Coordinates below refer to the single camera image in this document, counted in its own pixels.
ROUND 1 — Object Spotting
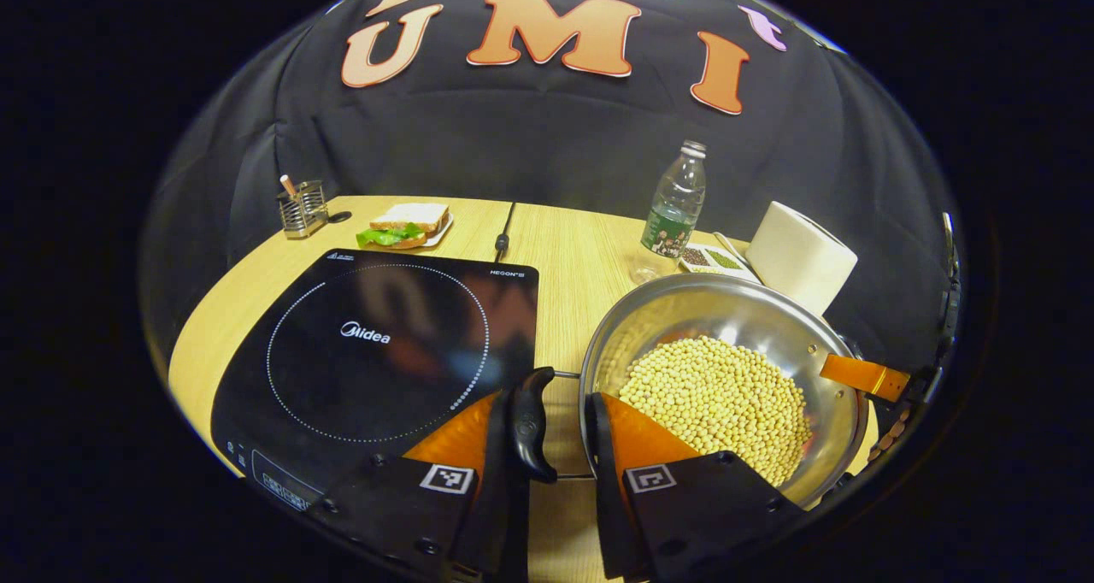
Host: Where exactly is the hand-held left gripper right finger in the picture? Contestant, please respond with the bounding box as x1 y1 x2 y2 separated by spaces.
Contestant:
585 392 809 583

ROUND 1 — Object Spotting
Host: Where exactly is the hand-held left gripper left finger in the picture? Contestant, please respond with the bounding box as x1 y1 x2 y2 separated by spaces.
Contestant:
308 391 531 583

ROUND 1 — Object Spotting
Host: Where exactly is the steel pot with black handle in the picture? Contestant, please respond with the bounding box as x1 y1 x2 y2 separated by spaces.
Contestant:
510 274 873 511

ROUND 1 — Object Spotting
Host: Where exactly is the black induction cooktop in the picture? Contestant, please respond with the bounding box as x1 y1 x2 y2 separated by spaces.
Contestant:
209 248 541 515

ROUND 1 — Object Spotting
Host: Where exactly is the white toaster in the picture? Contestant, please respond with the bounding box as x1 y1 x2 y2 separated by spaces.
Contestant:
745 201 859 317

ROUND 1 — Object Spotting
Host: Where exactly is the pile of soybeans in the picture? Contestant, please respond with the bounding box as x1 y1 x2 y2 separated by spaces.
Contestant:
617 335 815 488

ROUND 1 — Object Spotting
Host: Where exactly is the white divided bean tray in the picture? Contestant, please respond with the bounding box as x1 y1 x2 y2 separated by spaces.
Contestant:
678 243 762 283

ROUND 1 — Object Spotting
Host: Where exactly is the clear plastic water bottle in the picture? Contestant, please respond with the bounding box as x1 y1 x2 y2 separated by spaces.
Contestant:
631 139 709 285

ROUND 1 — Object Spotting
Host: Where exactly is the white plate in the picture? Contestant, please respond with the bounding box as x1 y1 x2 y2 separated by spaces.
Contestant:
419 211 456 249

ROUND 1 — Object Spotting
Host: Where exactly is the sandwich with lettuce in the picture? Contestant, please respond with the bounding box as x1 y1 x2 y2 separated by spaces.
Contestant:
356 203 451 249

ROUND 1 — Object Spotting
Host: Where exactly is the black power cable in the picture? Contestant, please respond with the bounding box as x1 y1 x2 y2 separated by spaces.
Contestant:
494 200 519 263

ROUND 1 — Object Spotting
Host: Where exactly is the metal wire utensil holder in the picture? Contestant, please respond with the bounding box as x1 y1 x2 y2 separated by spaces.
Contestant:
275 180 330 240

